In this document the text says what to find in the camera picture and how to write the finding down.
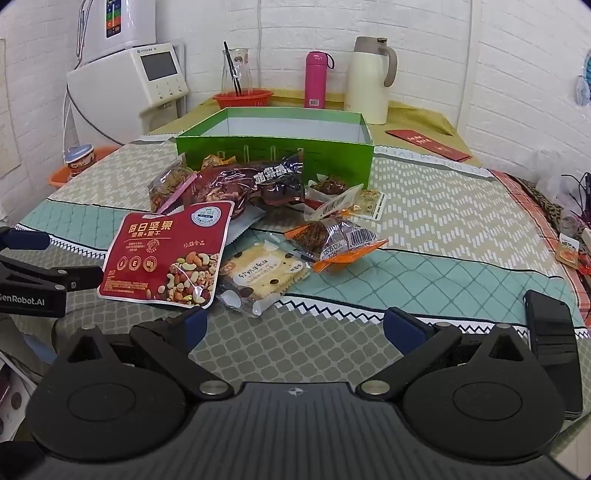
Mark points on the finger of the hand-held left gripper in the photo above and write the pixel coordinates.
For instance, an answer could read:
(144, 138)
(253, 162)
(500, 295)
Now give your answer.
(27, 240)
(69, 276)

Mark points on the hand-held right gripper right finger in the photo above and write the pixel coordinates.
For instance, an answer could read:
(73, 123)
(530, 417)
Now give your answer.
(401, 327)

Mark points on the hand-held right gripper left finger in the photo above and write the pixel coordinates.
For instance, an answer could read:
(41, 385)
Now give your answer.
(199, 323)

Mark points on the red mixed nuts packet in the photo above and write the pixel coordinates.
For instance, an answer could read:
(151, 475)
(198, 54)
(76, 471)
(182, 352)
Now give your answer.
(152, 258)

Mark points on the cream cracker packet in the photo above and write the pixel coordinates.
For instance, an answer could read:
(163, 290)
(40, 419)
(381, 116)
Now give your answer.
(263, 272)

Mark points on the brown cake packet orange ends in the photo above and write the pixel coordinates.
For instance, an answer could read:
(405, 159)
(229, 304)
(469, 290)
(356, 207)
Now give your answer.
(332, 235)

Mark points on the small yellowish sauce packet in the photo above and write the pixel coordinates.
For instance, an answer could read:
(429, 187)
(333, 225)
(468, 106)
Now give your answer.
(373, 205)

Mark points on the striped chips packet pink edge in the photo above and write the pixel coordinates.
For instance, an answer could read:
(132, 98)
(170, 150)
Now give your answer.
(166, 184)

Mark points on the brown dried meat packet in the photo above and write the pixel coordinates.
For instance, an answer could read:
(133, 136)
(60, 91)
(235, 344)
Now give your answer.
(337, 205)

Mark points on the dark purple snack packet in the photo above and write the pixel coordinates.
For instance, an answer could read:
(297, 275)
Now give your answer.
(221, 184)

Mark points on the green cardboard box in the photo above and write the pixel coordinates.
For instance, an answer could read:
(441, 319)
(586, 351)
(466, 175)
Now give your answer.
(332, 157)

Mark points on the orange plastic basin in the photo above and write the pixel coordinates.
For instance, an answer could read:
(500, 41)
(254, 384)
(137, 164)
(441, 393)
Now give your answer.
(57, 177)

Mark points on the instant noodle cup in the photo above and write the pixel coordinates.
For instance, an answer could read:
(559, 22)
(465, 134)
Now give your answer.
(79, 161)

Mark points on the patterned tablecloth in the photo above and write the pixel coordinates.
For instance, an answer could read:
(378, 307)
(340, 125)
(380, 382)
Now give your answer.
(438, 221)

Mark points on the black smartphone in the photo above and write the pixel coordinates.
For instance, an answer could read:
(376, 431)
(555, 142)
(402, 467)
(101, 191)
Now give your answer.
(551, 332)

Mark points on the white water dispenser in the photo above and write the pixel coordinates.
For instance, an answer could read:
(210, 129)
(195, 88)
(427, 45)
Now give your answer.
(106, 97)

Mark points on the red plaid cloth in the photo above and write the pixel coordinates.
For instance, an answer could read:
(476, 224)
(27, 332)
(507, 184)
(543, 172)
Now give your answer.
(512, 189)

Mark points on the small orange packet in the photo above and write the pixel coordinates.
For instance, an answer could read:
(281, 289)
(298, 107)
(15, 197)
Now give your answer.
(567, 251)

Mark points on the red envelope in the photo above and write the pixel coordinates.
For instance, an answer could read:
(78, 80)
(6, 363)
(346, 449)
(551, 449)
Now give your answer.
(425, 143)

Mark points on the leopard print cloth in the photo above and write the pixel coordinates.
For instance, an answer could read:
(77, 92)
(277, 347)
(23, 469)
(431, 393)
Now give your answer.
(540, 203)

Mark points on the clear plastic bag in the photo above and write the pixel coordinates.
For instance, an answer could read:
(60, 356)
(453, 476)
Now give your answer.
(558, 189)

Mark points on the yellow cloth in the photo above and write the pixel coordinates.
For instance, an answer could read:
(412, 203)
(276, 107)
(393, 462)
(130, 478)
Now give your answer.
(406, 115)

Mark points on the red plastic basket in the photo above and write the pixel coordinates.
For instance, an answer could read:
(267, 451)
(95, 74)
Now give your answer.
(244, 100)

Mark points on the cream thermos jug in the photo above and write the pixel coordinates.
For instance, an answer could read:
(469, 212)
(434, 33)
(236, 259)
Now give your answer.
(364, 87)

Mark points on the glass carafe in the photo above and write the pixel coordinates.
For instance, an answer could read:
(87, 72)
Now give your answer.
(240, 69)

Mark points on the pink thermos bottle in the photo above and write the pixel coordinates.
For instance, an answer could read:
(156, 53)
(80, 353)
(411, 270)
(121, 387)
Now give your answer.
(316, 83)

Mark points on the black straw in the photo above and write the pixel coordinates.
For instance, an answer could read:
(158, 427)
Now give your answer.
(229, 60)

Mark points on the beige wall board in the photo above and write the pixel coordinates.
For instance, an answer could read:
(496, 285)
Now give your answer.
(9, 115)

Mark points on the white wall water purifier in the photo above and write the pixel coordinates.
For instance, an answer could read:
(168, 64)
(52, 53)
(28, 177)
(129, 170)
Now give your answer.
(134, 23)

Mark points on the blue wall decoration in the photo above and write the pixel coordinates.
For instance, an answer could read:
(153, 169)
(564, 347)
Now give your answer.
(584, 87)

